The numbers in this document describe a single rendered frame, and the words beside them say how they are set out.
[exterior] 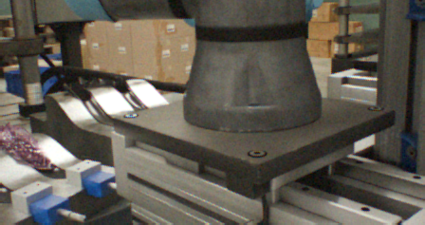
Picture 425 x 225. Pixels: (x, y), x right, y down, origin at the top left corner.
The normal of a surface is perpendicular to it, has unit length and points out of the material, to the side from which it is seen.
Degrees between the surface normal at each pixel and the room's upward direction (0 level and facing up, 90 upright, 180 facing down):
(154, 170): 90
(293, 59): 72
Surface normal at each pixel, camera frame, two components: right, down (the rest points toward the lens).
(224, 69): -0.47, -0.07
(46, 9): 0.65, 0.15
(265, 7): 0.18, 0.23
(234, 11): -0.30, 0.24
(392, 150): -0.74, 0.19
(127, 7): -0.14, 0.87
